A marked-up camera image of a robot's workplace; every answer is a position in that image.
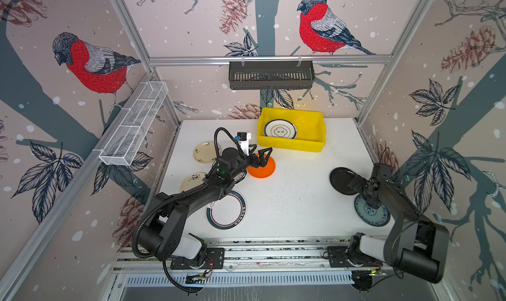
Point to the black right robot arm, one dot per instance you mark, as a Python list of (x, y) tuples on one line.
[(415, 244)]

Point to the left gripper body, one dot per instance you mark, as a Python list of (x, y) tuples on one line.
[(242, 166)]

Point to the white plate black flower outline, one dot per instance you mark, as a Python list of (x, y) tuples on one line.
[(280, 128)]

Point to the black hanging basket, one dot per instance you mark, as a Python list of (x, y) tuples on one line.
[(273, 75)]

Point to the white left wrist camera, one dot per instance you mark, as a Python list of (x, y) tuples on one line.
[(243, 139)]

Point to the teal rim Hao Shi plate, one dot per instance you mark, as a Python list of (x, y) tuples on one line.
[(240, 176)]

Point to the white wire mesh basket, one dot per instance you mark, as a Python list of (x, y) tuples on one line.
[(126, 141)]

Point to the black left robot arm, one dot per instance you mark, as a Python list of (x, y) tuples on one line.
[(160, 232)]

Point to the cream plate with characters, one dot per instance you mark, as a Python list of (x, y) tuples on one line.
[(205, 152)]

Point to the teal patterned plate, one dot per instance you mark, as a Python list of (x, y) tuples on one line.
[(374, 217)]

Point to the yellow plastic bin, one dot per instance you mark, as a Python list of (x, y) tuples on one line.
[(310, 127)]

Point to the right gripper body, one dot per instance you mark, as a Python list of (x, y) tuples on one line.
[(369, 197)]

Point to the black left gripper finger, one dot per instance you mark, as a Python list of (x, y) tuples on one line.
[(264, 156), (255, 160)]

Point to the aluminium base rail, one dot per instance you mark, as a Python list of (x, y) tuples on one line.
[(287, 255)]

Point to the orange plate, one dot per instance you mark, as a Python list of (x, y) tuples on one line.
[(262, 172)]

